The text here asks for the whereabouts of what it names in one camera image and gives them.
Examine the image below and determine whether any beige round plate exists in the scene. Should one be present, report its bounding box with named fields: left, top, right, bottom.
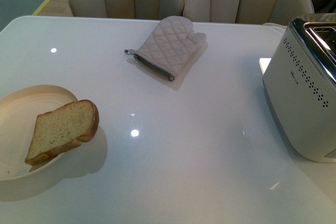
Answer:
left=1, top=85, right=80, bottom=181

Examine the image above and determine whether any white chrome two-slot toaster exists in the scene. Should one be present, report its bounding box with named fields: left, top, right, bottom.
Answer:
left=263, top=14, right=335, bottom=163

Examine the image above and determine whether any slice of brown bread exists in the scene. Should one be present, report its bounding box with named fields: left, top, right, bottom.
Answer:
left=25, top=100, right=99, bottom=166

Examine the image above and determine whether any grey quilted oven mitt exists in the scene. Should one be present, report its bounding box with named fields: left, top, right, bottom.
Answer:
left=124, top=16, right=207, bottom=81

